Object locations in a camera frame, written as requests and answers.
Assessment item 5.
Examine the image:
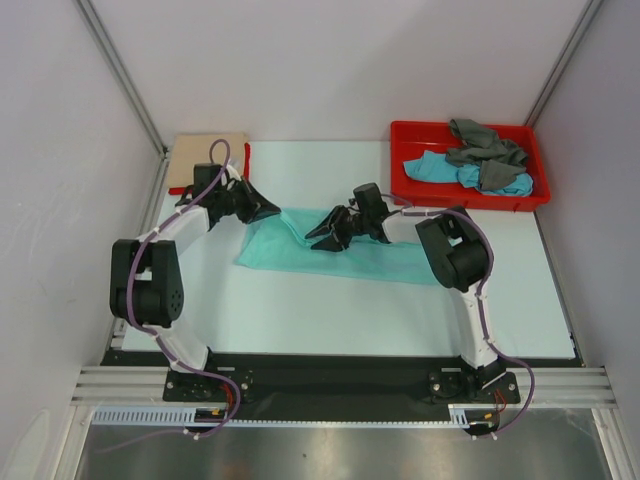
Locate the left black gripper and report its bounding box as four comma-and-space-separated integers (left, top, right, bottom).
214, 176, 280, 225

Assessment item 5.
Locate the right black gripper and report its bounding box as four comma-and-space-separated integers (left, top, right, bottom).
307, 205, 370, 252

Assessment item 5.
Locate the mint green t shirt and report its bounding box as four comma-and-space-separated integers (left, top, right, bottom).
234, 208, 439, 286

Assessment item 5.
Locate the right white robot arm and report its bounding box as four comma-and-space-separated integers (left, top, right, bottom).
305, 203, 505, 401

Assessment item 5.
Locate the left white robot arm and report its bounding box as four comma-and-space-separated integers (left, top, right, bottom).
109, 164, 281, 400

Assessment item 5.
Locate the folded red t shirt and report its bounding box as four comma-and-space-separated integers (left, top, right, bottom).
166, 137, 251, 195

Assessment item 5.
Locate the folded beige t shirt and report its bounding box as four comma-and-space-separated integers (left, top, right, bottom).
166, 132, 251, 195

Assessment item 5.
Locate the red plastic bin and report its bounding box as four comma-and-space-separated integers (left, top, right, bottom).
390, 121, 551, 212

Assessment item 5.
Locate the blue t shirt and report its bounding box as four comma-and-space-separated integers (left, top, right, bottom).
402, 151, 534, 197

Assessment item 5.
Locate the grey t shirt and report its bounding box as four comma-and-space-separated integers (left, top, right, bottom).
445, 118, 529, 192

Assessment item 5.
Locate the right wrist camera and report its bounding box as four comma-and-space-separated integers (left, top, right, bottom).
349, 182, 389, 217

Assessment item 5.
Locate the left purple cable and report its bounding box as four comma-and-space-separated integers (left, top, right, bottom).
94, 138, 244, 454

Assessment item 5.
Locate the purple cable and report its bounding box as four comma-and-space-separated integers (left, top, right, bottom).
94, 138, 244, 454
379, 193, 536, 441

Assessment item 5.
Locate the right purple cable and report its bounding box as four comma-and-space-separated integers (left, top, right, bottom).
379, 193, 536, 441

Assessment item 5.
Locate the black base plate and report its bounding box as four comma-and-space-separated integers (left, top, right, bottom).
99, 349, 586, 424

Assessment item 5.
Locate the right white cable duct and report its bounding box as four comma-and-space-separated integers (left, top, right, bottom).
448, 404, 502, 435

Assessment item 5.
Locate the white cable duct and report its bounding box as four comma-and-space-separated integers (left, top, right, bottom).
91, 406, 466, 429
448, 404, 502, 435

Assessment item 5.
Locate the left white cable duct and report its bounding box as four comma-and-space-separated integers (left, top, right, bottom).
91, 406, 466, 429

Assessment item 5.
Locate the right aluminium frame post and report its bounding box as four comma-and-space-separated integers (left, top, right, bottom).
524, 0, 607, 128

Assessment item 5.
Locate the aluminium frame post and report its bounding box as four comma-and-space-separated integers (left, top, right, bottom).
524, 0, 607, 128
72, 0, 169, 156

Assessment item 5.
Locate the left aluminium frame post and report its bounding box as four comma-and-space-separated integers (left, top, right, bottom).
72, 0, 169, 156

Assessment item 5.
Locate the aluminium front rail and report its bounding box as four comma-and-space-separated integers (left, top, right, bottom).
71, 366, 617, 409

